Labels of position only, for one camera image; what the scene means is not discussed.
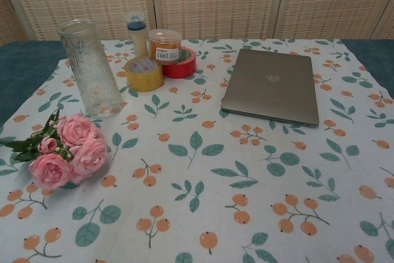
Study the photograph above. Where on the pink rose bouquet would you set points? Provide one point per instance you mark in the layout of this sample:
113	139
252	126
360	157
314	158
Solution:
74	130

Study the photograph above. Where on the clear textured glass vase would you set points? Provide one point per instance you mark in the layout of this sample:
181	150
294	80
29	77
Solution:
92	75

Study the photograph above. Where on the red tape roll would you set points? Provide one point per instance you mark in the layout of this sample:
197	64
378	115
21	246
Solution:
185	69

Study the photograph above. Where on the yellow clear tape roll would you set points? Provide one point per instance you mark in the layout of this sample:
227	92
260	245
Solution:
154	82

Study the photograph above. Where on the grey closed laptop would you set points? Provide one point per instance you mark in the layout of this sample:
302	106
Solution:
271	90

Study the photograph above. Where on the clear snack jar orange contents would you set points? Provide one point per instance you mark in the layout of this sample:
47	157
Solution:
163	44

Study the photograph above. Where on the white fruit leaf print tablecloth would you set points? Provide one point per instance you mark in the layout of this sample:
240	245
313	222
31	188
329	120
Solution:
215	198

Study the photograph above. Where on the small bottle blue cap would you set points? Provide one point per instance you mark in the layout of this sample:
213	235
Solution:
137	41

